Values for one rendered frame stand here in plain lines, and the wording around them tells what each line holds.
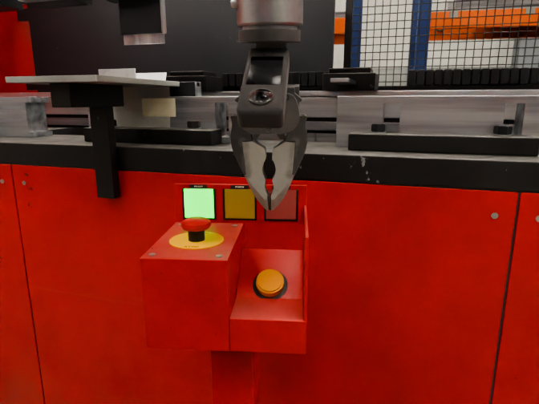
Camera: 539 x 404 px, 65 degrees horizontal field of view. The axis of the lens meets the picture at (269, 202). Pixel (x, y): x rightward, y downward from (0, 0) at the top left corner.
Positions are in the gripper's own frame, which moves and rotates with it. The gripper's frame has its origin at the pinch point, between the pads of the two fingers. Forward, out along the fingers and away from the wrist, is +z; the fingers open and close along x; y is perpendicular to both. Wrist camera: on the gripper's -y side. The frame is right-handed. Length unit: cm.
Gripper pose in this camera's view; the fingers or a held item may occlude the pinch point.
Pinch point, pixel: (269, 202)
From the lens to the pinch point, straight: 53.2
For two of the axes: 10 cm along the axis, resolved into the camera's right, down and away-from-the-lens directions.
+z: 0.1, 9.5, 3.2
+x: -10.0, -0.1, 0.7
